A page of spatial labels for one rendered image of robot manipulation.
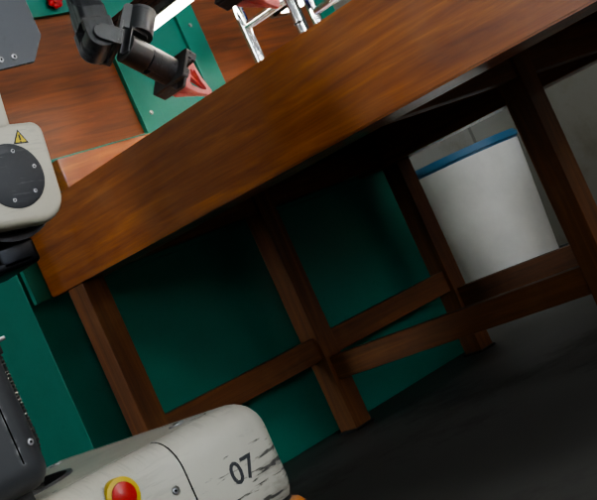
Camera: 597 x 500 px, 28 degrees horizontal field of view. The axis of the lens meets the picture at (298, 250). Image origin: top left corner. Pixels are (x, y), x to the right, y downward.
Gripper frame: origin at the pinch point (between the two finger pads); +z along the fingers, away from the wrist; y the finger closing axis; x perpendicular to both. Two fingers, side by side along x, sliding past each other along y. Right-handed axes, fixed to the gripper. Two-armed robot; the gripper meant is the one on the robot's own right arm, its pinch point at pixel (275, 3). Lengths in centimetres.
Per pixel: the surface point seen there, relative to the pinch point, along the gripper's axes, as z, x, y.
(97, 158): 11, -6, 77
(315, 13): 41, -47, 42
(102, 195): 2, 18, 53
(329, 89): 4.7, 22.2, -12.1
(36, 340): 12, 35, 90
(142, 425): 32, 52, 74
